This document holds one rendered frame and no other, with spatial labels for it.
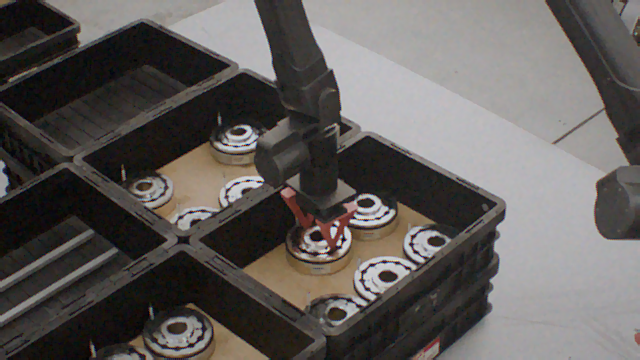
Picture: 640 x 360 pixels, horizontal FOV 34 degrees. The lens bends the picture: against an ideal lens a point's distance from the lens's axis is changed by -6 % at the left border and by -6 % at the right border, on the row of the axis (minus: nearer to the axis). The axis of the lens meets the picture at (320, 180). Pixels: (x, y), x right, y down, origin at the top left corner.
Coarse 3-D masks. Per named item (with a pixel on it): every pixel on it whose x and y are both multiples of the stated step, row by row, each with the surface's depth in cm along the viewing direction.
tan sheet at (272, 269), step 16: (400, 208) 182; (400, 224) 178; (416, 224) 178; (384, 240) 175; (400, 240) 175; (272, 256) 172; (352, 256) 172; (368, 256) 172; (384, 256) 172; (400, 256) 172; (256, 272) 169; (272, 272) 169; (288, 272) 169; (336, 272) 169; (352, 272) 169; (272, 288) 166; (288, 288) 166; (304, 288) 166; (320, 288) 166; (336, 288) 166; (352, 288) 166; (304, 304) 163
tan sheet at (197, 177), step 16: (208, 144) 197; (176, 160) 193; (192, 160) 193; (208, 160) 193; (176, 176) 189; (192, 176) 189; (208, 176) 189; (240, 176) 189; (256, 176) 189; (176, 192) 186; (192, 192) 186; (208, 192) 186; (176, 208) 182
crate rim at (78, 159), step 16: (224, 80) 196; (256, 80) 196; (192, 96) 192; (160, 112) 188; (128, 128) 184; (352, 128) 183; (96, 144) 180; (112, 144) 181; (80, 160) 176; (96, 176) 173; (256, 192) 169; (144, 208) 166; (224, 208) 166; (160, 224) 163
